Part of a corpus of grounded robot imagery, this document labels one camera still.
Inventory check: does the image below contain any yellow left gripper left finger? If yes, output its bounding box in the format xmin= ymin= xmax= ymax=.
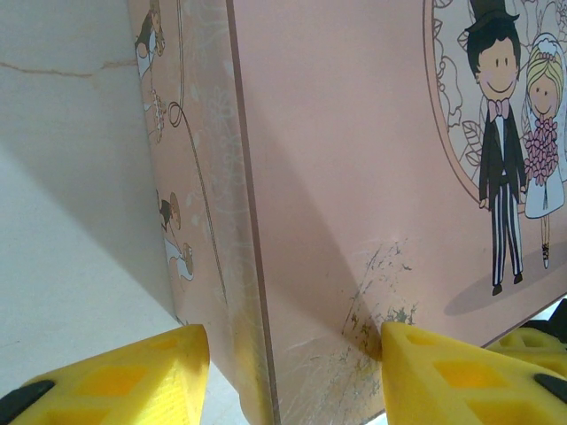
xmin=0 ymin=324 xmax=211 ymax=425

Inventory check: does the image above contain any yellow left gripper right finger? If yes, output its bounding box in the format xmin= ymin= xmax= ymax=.
xmin=380 ymin=320 xmax=567 ymax=425

